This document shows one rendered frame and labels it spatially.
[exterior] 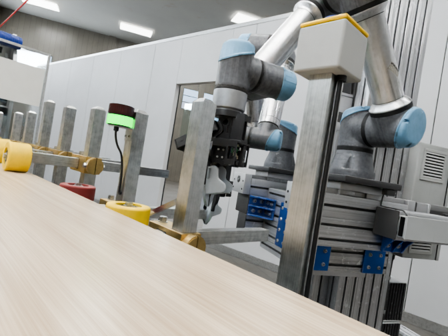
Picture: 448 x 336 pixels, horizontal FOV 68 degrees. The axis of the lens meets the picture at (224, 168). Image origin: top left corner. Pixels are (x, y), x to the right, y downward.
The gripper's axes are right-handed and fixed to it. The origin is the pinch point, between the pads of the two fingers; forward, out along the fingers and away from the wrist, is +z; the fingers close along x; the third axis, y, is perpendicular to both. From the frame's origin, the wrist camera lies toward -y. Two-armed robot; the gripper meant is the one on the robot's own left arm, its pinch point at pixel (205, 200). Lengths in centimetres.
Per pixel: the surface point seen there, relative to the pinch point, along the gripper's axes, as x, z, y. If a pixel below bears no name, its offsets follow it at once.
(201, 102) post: -11.1, -19.4, 1.9
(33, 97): 117, -42, -247
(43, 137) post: 24, -8, -91
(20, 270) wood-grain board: -49, 2, 12
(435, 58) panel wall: 253, -127, 57
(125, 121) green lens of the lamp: -6.2, -14.9, -21.1
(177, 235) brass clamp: -11.8, 6.2, 1.8
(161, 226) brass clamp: -9.9, 5.9, -3.5
